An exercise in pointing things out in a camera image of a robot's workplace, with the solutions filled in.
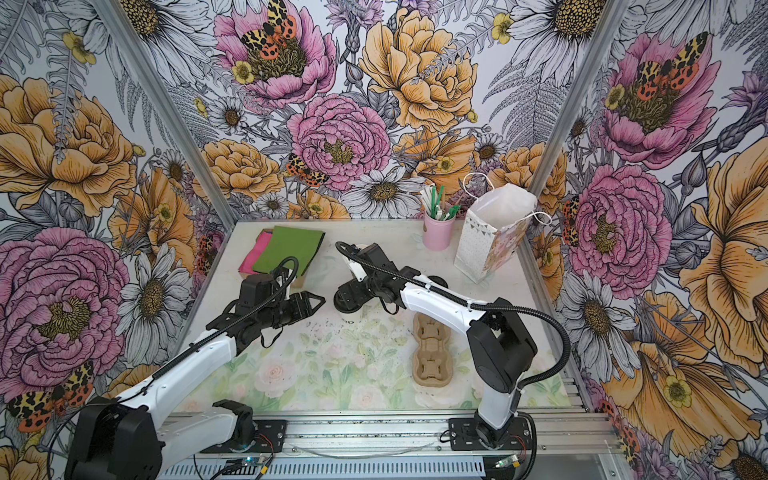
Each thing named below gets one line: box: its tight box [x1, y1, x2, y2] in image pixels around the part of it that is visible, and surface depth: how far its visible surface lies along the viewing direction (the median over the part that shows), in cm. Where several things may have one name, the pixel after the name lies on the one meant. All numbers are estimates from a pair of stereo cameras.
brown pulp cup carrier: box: [412, 312, 453, 388], surface depth 85 cm
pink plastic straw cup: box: [423, 211, 457, 252], surface depth 111 cm
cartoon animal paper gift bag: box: [454, 183, 553, 284], surface depth 97 cm
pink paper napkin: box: [238, 231, 273, 275], surface depth 108 cm
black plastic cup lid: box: [333, 279, 373, 313], surface depth 78 cm
